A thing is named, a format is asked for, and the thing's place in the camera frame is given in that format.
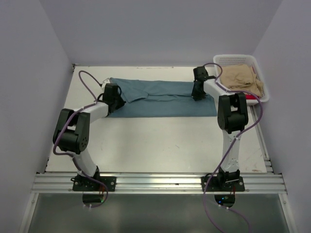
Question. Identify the beige t shirt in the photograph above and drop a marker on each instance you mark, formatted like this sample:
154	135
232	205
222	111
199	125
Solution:
241	77

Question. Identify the white plastic laundry basket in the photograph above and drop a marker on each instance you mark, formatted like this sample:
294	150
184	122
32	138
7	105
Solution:
235	59

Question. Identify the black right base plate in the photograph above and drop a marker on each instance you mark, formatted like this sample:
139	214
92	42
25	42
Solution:
216	185

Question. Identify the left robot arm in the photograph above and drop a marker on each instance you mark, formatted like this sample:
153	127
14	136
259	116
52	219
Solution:
71	135

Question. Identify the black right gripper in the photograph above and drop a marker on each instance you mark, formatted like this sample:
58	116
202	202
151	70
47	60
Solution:
196	96

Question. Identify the red t shirt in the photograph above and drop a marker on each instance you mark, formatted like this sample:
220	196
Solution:
250	97

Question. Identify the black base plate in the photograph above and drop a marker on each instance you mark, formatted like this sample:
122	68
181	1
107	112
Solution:
216	185
104	183

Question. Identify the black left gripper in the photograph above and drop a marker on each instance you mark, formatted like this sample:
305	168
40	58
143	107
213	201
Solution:
121	102

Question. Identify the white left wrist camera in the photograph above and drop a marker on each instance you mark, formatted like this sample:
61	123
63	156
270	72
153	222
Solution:
105	82

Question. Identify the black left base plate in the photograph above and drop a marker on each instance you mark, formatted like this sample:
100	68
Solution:
104	183

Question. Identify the aluminium mounting rail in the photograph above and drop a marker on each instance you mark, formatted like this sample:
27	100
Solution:
163	156

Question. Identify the blue t shirt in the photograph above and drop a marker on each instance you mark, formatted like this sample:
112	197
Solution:
161	99

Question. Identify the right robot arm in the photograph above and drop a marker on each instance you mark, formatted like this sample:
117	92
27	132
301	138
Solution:
232	117

